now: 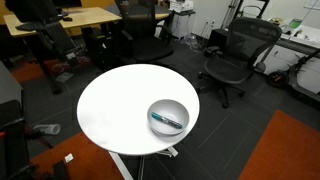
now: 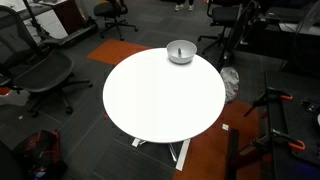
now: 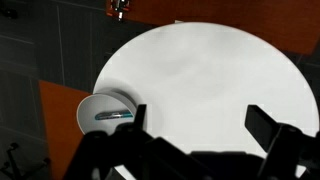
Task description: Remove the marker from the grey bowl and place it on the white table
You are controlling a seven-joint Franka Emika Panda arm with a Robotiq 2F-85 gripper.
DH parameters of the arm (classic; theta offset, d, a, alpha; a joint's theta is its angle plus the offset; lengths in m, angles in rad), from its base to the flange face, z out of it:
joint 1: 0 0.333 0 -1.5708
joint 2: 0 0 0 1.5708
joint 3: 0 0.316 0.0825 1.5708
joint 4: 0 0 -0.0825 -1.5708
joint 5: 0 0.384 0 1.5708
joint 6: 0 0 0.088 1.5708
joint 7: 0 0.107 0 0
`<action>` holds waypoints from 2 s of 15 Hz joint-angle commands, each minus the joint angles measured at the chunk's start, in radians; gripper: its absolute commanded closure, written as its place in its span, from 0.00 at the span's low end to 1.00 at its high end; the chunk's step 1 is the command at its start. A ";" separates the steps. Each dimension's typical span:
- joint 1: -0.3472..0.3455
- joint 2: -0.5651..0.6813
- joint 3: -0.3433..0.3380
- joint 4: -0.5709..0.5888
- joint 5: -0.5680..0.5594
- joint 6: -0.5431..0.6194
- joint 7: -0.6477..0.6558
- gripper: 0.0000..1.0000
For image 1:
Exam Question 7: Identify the small white card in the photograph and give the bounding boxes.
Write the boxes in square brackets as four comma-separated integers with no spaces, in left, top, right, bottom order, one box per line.
[64,152,75,164]

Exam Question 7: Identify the black electric scooter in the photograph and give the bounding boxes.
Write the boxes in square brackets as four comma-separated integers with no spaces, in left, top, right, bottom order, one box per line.
[265,49,320,108]

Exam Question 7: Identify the green and white device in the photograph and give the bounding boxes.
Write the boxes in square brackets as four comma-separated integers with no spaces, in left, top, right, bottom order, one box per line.
[287,18,303,30]

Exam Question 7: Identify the black mesh office chair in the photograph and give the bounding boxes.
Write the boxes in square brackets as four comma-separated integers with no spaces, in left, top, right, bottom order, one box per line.
[197,16,283,109]

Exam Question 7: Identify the tangled floor cables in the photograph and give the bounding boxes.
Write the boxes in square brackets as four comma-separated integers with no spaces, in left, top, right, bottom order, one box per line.
[49,44,93,75]

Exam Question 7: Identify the grey flat floor box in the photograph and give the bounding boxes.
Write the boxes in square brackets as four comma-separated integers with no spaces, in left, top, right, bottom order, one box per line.
[54,71,75,84]

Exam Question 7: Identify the clear plastic cup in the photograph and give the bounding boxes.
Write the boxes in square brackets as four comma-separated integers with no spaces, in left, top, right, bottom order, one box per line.
[32,123,62,136]

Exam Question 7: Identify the white side counter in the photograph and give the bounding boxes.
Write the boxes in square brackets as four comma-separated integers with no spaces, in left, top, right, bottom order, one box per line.
[256,24,320,94]

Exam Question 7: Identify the black metal stand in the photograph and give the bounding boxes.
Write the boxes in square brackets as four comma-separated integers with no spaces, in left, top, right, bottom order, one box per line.
[221,0,271,29]

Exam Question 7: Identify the grey bowl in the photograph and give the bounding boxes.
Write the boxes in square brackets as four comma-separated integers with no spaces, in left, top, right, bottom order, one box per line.
[146,98,191,137]

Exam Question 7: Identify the white table base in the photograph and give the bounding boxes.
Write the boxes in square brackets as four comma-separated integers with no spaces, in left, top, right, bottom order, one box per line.
[109,145,179,180]

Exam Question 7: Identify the white small cabinet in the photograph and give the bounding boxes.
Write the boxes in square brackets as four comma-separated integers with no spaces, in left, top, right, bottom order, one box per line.
[170,10,197,40]

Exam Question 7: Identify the black chair with red trim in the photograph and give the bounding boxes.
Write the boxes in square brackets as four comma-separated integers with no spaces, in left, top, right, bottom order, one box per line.
[0,99,71,180]

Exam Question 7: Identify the grey cabinet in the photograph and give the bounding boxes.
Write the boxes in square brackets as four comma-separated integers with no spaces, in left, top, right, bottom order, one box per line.
[0,60,24,107]

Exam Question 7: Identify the black box under counter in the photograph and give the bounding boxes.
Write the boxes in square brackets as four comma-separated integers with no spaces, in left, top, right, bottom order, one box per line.
[209,28,231,51]

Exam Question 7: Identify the teal marker pen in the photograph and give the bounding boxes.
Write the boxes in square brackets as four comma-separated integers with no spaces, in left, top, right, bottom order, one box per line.
[150,111,184,130]

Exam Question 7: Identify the black keyboard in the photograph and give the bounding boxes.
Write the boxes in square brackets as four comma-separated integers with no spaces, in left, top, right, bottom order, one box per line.
[14,21,46,33]

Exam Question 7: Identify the black computer monitor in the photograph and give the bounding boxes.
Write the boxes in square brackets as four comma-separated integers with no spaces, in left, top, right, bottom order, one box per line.
[51,0,83,18]

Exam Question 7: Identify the light wooden desk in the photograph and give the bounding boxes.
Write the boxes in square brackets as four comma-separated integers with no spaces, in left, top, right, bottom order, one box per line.
[3,6,123,38]

